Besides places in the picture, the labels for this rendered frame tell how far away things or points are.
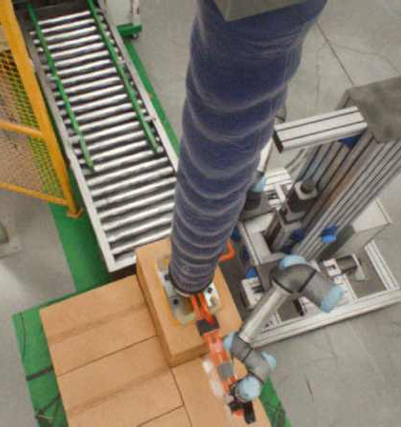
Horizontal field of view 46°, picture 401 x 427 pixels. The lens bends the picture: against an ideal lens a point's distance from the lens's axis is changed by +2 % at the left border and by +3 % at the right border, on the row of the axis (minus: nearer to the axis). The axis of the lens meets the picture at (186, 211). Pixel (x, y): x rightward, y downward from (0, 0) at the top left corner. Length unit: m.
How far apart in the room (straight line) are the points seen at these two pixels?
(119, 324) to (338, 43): 3.55
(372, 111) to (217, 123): 0.87
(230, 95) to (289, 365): 2.70
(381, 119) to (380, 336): 2.22
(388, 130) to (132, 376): 1.85
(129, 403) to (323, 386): 1.39
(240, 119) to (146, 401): 2.01
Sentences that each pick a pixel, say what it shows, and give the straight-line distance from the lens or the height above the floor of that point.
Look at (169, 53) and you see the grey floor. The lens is 4.69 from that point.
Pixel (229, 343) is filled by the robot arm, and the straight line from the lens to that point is 1.95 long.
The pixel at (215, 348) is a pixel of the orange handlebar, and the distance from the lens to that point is 2.27.
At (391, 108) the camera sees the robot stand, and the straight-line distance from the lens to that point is 1.85.
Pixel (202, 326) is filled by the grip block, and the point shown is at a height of 1.09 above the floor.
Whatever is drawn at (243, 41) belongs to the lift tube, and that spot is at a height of 2.72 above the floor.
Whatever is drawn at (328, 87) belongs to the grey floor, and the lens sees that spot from 4.72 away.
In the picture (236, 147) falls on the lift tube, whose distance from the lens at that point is 1.11.
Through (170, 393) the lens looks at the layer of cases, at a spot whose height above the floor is 0.54.
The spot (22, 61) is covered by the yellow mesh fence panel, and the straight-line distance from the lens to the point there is 2.41.
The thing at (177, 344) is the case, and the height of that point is 0.94.
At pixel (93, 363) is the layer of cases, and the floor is 0.54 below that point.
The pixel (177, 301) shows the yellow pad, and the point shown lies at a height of 0.99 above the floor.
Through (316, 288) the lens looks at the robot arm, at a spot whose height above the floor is 1.64.
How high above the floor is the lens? 3.30
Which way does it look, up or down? 63 degrees down
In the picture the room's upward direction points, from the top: 8 degrees clockwise
